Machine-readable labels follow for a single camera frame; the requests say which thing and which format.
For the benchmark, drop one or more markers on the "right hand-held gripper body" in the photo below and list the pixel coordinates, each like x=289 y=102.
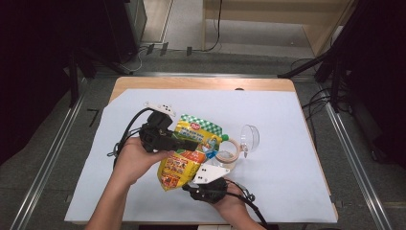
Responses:
x=204 y=193

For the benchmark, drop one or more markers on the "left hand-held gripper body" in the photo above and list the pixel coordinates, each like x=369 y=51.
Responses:
x=156 y=134

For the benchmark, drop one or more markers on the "yellow refill pouch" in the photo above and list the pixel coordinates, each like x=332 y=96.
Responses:
x=185 y=163

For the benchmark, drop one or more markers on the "person's right hand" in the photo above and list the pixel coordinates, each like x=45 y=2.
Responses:
x=231 y=206

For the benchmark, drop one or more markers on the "person's left hand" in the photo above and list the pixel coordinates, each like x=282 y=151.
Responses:
x=130 y=159

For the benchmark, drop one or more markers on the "clear dome lid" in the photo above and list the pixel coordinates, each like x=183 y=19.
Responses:
x=250 y=137

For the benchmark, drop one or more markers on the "small black table grommet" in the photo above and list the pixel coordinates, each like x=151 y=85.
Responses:
x=239 y=89

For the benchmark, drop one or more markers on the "white table sheet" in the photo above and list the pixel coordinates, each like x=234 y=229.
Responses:
x=281 y=179

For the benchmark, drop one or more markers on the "black metal stand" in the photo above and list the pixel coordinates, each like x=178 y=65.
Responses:
x=74 y=80

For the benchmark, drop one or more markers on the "dark grey cabinet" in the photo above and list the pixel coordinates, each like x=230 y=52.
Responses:
x=127 y=25

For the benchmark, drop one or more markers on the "black curtain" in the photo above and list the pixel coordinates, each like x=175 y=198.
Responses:
x=28 y=64
x=383 y=80

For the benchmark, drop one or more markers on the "black tripod stand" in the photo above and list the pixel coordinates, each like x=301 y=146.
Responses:
x=319 y=57

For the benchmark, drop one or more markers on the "light wooden shelf unit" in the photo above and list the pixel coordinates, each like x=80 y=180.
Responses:
x=319 y=32

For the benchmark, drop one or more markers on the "aluminium floor rail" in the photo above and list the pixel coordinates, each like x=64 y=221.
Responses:
x=354 y=159
x=48 y=166

